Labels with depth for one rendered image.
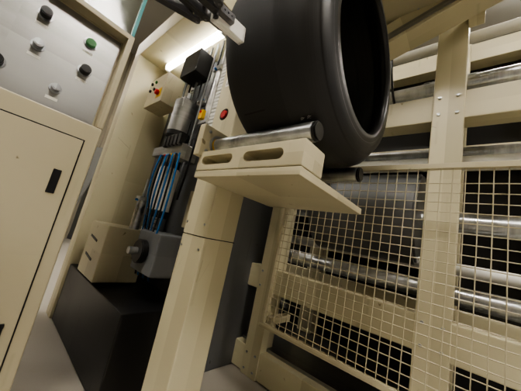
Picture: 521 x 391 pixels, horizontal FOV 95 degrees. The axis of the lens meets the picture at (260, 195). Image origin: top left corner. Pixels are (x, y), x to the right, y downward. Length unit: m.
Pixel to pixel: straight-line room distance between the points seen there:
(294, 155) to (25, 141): 0.76
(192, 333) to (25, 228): 0.57
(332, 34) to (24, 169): 0.87
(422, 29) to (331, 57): 0.74
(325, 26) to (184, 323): 0.82
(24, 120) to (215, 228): 0.61
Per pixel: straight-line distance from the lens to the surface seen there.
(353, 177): 0.76
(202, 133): 0.74
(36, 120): 0.97
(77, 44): 1.11
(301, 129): 0.54
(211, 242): 0.79
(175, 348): 0.86
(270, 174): 0.51
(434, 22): 1.29
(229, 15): 0.51
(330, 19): 0.60
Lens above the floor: 0.65
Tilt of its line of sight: 10 degrees up
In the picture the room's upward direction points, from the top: 12 degrees clockwise
